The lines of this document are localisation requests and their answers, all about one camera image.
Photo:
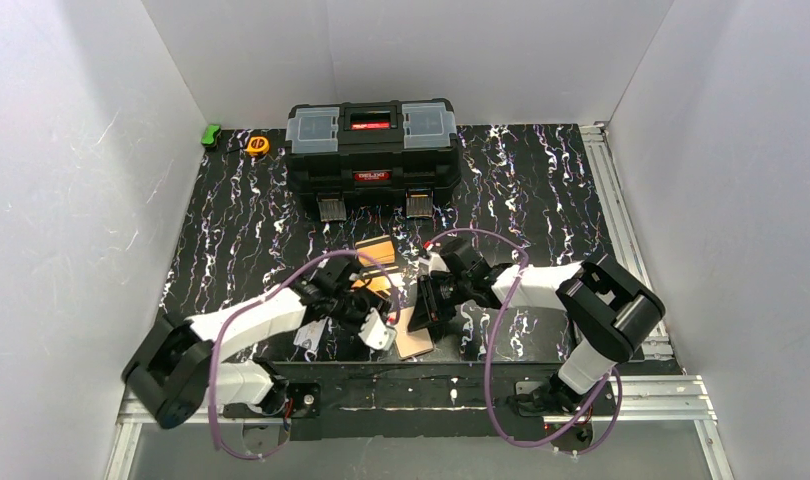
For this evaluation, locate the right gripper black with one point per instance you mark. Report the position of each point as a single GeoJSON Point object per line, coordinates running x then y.
{"type": "Point", "coordinates": [435, 302]}

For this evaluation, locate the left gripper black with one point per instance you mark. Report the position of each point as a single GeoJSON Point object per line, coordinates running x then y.
{"type": "Point", "coordinates": [363, 307]}

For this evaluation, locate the tan card holder with sleeves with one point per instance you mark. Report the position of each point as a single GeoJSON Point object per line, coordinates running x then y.
{"type": "Point", "coordinates": [411, 344]}

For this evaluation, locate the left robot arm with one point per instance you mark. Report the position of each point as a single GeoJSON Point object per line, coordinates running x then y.
{"type": "Point", "coordinates": [183, 361]}

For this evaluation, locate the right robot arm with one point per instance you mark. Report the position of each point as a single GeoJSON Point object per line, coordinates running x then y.
{"type": "Point", "coordinates": [614, 310]}

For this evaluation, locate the gold card stack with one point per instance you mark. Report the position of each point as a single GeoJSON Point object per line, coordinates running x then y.
{"type": "Point", "coordinates": [380, 248]}

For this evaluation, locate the black toolbox with clear lids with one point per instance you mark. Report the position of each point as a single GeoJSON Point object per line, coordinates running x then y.
{"type": "Point", "coordinates": [398, 154]}

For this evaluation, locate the yellow tape measure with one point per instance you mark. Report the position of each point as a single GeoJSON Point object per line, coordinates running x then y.
{"type": "Point", "coordinates": [257, 146]}

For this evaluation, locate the green plastic object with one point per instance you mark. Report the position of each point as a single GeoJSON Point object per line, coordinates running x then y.
{"type": "Point", "coordinates": [211, 135]}

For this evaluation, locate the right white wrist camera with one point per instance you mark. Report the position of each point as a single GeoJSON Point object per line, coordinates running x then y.
{"type": "Point", "coordinates": [431, 262]}

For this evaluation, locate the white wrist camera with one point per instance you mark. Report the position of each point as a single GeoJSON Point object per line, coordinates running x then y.
{"type": "Point", "coordinates": [375, 333]}
{"type": "Point", "coordinates": [431, 262]}

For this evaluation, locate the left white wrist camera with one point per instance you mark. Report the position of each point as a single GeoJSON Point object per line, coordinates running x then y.
{"type": "Point", "coordinates": [375, 333]}

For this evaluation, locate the white aluminium table rail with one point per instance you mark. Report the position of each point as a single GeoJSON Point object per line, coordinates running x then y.
{"type": "Point", "coordinates": [612, 200]}

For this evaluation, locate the front aluminium rail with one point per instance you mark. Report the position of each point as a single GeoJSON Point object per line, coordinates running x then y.
{"type": "Point", "coordinates": [430, 422]}

